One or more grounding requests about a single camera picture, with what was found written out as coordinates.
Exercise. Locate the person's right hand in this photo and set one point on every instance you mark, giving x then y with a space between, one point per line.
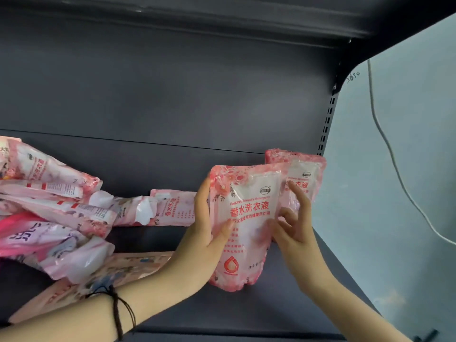
302 252

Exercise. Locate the person's left hand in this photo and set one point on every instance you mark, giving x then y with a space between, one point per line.
194 245

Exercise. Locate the person's right thumb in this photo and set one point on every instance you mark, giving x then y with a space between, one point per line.
277 232

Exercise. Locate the person's left thumb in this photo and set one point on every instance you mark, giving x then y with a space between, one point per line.
223 233

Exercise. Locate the pink laundry refill pouch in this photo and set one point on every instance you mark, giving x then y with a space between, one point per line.
249 195
310 167
176 208

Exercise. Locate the person's left forearm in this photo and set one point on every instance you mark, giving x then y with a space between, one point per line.
107 313

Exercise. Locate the person's right forearm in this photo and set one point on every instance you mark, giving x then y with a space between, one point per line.
349 313

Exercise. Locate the flat floral refill pouch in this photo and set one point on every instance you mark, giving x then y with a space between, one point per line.
135 267

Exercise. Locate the slotted black shelf upright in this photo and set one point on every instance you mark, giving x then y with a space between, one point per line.
329 113

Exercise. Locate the dark grey metal shelf unit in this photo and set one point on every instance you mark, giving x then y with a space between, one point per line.
142 85

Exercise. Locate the pile of pink detergent pouches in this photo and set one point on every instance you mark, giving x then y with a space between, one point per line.
53 210

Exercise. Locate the black metal bar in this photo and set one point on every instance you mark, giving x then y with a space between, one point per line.
425 336

